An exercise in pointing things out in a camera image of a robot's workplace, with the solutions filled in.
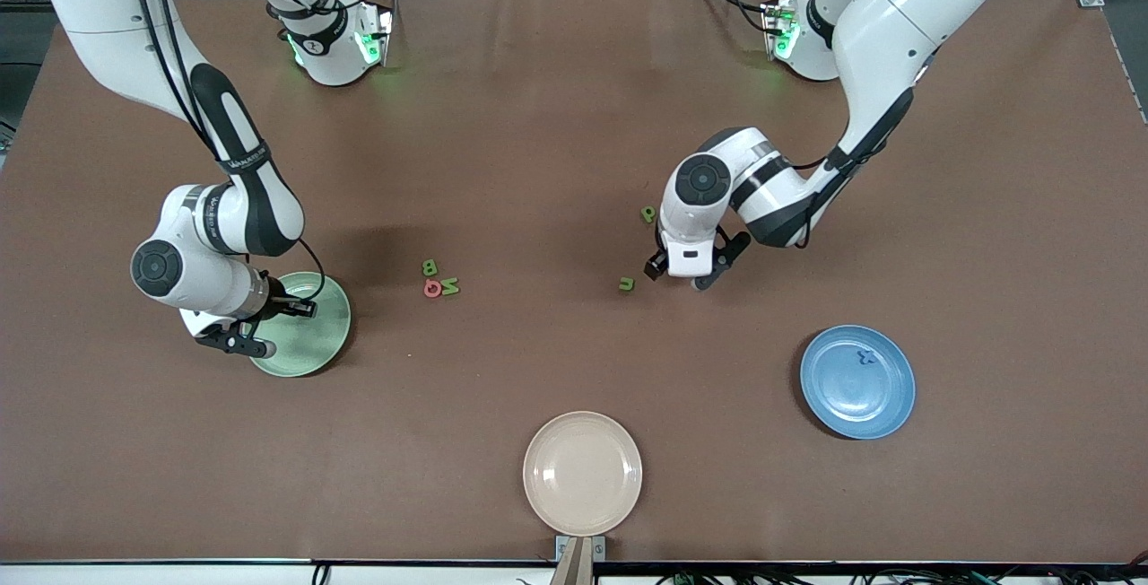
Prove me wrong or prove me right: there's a grey metal bracket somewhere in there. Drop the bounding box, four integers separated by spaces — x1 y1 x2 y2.
555 535 607 563

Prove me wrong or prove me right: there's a brown table mat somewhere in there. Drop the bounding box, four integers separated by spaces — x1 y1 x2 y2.
0 0 1148 564

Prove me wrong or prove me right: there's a green plate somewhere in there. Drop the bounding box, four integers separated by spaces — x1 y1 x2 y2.
247 272 352 379

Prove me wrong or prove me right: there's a blue plate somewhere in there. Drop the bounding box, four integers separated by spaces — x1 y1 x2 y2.
800 325 917 441

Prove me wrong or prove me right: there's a grey arm base connector plate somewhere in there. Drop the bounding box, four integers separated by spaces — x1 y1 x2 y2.
355 4 396 67
761 0 801 62

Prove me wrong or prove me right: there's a beige plate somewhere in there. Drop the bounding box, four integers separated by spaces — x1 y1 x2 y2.
523 411 644 537

